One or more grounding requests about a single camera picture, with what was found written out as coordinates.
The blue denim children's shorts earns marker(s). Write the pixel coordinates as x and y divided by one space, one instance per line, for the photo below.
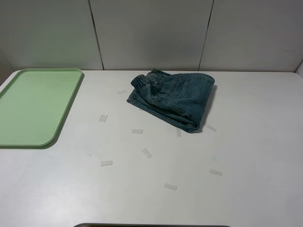
178 99

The green plastic tray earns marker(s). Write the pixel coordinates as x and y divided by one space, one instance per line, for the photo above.
34 104

